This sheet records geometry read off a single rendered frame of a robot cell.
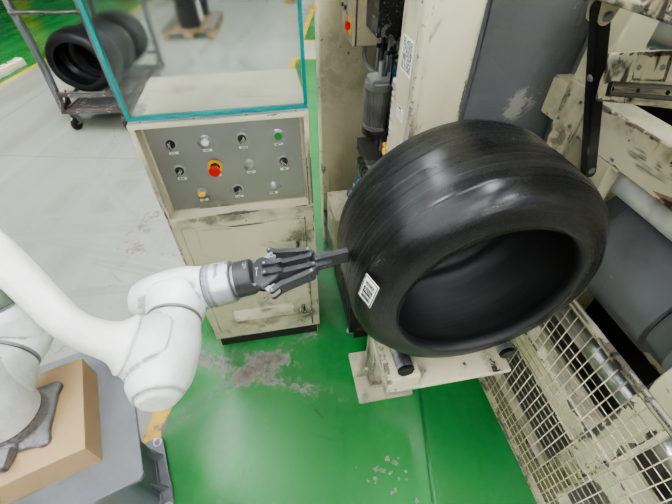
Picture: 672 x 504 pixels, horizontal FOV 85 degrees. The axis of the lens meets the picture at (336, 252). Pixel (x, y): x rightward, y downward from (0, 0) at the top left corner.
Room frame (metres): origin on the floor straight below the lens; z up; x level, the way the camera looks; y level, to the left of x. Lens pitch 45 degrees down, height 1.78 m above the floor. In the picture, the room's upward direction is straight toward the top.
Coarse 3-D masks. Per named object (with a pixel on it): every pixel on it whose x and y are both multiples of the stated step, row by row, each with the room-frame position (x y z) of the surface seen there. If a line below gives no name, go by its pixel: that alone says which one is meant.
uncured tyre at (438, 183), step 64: (448, 128) 0.68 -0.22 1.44; (512, 128) 0.68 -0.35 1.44; (384, 192) 0.58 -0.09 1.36; (448, 192) 0.51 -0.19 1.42; (512, 192) 0.49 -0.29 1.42; (576, 192) 0.52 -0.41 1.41; (384, 256) 0.47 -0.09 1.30; (448, 256) 0.45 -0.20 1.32; (512, 256) 0.73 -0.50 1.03; (576, 256) 0.52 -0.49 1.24; (384, 320) 0.44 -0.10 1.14; (448, 320) 0.60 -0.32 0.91; (512, 320) 0.56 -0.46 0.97
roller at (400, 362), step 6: (390, 348) 0.51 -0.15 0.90; (396, 354) 0.49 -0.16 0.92; (402, 354) 0.49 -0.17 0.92; (396, 360) 0.47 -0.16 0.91; (402, 360) 0.47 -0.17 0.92; (408, 360) 0.47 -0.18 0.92; (396, 366) 0.46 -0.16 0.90; (402, 366) 0.45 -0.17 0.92; (408, 366) 0.45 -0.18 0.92; (402, 372) 0.45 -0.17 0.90; (408, 372) 0.45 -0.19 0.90
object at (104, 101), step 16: (16, 16) 3.51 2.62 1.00; (80, 16) 3.51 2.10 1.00; (64, 32) 3.63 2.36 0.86; (80, 32) 3.67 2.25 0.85; (32, 48) 3.52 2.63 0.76; (48, 48) 3.61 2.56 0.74; (64, 48) 3.89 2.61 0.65; (80, 48) 4.22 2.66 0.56; (48, 64) 3.62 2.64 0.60; (64, 64) 3.84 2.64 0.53; (80, 64) 3.98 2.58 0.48; (96, 64) 4.20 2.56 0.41; (48, 80) 3.51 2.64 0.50; (64, 80) 3.60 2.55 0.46; (80, 80) 3.78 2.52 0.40; (96, 80) 3.87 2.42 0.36; (64, 96) 3.51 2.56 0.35; (80, 96) 3.51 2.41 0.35; (96, 96) 3.51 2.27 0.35; (112, 96) 3.51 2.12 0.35; (64, 112) 3.50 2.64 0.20; (80, 112) 3.51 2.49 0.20; (96, 112) 3.51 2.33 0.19; (112, 112) 3.51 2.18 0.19; (80, 128) 3.55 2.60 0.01
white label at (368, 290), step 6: (366, 276) 0.46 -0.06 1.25; (366, 282) 0.46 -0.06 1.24; (372, 282) 0.45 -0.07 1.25; (360, 288) 0.46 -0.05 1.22; (366, 288) 0.45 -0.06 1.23; (372, 288) 0.44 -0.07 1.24; (378, 288) 0.43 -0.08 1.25; (360, 294) 0.46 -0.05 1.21; (366, 294) 0.45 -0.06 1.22; (372, 294) 0.44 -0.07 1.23; (366, 300) 0.44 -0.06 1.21; (372, 300) 0.43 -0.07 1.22
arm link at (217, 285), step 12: (216, 264) 0.51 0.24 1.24; (228, 264) 0.51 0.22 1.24; (204, 276) 0.48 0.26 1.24; (216, 276) 0.48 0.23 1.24; (228, 276) 0.48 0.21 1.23; (204, 288) 0.46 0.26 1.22; (216, 288) 0.46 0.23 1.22; (228, 288) 0.46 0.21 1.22; (216, 300) 0.45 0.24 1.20; (228, 300) 0.45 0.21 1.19
